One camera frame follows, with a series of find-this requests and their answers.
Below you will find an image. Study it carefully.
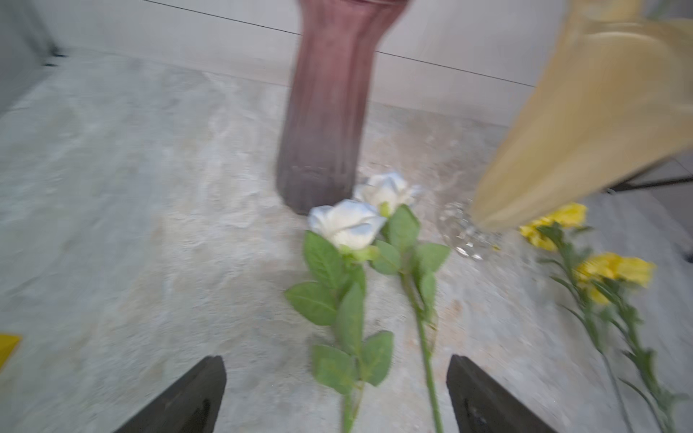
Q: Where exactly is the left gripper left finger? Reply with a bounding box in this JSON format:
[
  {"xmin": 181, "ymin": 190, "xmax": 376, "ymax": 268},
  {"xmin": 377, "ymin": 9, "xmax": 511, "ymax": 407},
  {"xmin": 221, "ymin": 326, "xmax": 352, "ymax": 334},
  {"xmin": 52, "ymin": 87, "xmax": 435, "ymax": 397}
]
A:
[{"xmin": 115, "ymin": 355, "xmax": 227, "ymax": 433}]

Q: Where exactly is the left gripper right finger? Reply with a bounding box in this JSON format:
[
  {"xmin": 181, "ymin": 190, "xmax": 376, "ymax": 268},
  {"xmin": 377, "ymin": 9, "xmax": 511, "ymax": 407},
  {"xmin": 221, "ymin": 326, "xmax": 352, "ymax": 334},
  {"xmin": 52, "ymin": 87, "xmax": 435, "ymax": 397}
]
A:
[{"xmin": 446, "ymin": 355, "xmax": 555, "ymax": 433}]

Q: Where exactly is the white rose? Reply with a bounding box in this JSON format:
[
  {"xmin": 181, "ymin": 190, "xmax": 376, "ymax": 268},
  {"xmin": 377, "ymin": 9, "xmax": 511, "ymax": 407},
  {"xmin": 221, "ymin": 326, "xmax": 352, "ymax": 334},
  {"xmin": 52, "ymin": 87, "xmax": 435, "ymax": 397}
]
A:
[
  {"xmin": 284, "ymin": 200, "xmax": 395, "ymax": 432},
  {"xmin": 354, "ymin": 172, "xmax": 449, "ymax": 432}
]

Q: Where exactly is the yellow carnation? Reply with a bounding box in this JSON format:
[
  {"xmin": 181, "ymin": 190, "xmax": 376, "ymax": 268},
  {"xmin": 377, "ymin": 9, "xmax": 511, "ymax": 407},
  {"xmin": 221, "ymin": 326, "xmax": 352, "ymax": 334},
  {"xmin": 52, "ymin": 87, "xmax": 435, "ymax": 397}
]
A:
[
  {"xmin": 575, "ymin": 253, "xmax": 688, "ymax": 432},
  {"xmin": 518, "ymin": 202, "xmax": 633, "ymax": 432}
]

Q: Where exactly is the yellow toy block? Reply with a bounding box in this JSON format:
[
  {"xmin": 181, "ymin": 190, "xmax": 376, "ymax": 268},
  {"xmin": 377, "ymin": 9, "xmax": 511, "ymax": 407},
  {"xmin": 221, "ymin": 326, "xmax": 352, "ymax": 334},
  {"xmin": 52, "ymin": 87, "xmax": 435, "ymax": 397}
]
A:
[{"xmin": 0, "ymin": 334, "xmax": 23, "ymax": 369}]

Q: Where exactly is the purple ribbed glass vase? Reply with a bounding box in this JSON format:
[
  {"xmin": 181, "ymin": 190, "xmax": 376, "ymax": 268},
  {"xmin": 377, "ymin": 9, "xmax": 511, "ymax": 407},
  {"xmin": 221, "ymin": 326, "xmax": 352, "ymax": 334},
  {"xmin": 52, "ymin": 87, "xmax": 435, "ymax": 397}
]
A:
[{"xmin": 275, "ymin": 0, "xmax": 408, "ymax": 215}]

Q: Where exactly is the yellow wavy glass vase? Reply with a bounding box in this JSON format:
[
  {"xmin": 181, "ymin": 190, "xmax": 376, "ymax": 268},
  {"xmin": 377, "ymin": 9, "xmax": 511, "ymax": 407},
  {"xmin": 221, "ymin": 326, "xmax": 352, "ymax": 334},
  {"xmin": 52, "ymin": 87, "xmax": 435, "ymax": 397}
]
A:
[{"xmin": 439, "ymin": 1, "xmax": 692, "ymax": 260}]

